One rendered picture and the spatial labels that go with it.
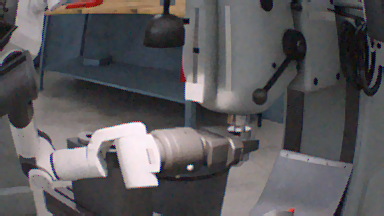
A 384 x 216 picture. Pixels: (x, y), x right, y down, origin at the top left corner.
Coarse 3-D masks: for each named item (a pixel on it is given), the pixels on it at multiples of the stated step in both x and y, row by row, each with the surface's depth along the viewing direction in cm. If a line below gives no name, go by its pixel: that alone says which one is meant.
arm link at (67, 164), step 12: (48, 144) 183; (48, 156) 181; (60, 156) 180; (72, 156) 179; (84, 156) 178; (48, 168) 179; (60, 168) 179; (72, 168) 179; (84, 168) 178; (72, 180) 182
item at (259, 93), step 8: (288, 32) 180; (296, 32) 180; (288, 40) 179; (296, 40) 179; (304, 40) 182; (288, 48) 179; (296, 48) 180; (304, 48) 182; (288, 56) 178; (296, 56) 180; (304, 56) 182; (280, 72) 176; (272, 80) 174; (264, 88) 173; (256, 96) 171; (264, 96) 171
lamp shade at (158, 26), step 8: (160, 16) 163; (168, 16) 163; (176, 16) 164; (152, 24) 163; (160, 24) 162; (168, 24) 162; (176, 24) 163; (144, 32) 164; (152, 32) 162; (160, 32) 162; (168, 32) 162; (176, 32) 162; (184, 32) 164; (144, 40) 164; (152, 40) 162; (160, 40) 162; (168, 40) 162; (176, 40) 163; (184, 40) 165
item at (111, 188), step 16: (80, 144) 217; (112, 144) 215; (112, 176) 206; (80, 192) 221; (96, 192) 214; (112, 192) 208; (128, 192) 210; (144, 192) 213; (96, 208) 216; (112, 208) 210; (128, 208) 211; (144, 208) 214
